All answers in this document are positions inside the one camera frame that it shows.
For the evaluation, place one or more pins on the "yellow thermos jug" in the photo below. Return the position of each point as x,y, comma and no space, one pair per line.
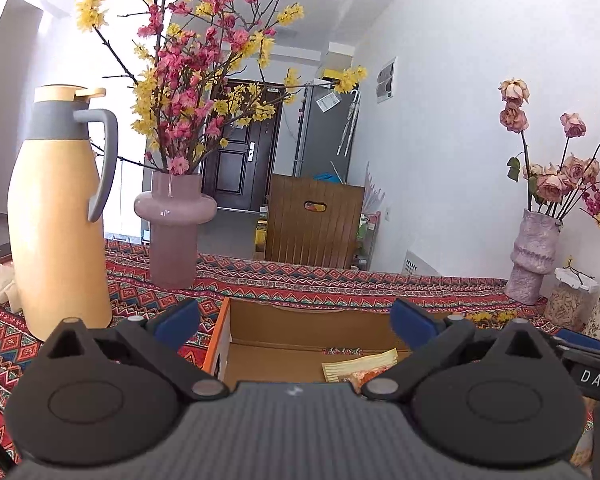
55,235

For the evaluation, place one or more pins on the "yellow striped snack packet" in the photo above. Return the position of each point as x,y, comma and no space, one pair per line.
355,362

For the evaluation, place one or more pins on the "white wall panel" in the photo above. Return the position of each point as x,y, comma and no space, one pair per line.
386,80

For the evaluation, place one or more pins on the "white wall heater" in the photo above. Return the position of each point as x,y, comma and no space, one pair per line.
420,262

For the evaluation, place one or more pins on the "purple dried grass bunch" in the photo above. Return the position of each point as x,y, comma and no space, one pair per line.
371,190

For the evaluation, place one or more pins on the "textured purple vase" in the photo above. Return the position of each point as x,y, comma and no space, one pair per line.
530,260

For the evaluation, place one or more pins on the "grey refrigerator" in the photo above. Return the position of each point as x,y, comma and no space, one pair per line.
320,140

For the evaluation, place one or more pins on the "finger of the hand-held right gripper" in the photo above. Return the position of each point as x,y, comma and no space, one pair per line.
580,341

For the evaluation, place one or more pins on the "red cardboard box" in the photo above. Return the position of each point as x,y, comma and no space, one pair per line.
280,330

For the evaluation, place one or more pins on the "dark wooden door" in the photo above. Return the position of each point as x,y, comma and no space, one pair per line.
230,170

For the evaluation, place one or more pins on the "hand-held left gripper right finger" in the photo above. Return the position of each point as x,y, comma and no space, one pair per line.
415,325

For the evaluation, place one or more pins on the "hanging folded umbrella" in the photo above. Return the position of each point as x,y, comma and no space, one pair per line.
349,125

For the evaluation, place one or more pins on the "pink glass vase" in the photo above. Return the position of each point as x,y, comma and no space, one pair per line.
172,240

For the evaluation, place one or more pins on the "small storage shelf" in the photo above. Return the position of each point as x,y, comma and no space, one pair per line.
367,240

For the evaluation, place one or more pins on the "brown wooden chair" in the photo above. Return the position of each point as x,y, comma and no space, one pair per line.
310,240

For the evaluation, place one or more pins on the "yellow box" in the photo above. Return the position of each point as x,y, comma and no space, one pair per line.
332,72

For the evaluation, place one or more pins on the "pink and yellow blossom branches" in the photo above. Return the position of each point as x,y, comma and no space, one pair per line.
180,85

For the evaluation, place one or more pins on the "clear storage jar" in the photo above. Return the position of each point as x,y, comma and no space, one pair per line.
565,305

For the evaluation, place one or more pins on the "dried pink roses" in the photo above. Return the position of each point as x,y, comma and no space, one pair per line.
550,185

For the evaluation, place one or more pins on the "beige cloth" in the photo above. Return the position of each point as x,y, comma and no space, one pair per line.
0,285

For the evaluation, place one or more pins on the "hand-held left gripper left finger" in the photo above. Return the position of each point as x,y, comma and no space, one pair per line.
177,322

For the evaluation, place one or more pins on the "red patterned tablecloth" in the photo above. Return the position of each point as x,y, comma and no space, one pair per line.
280,275

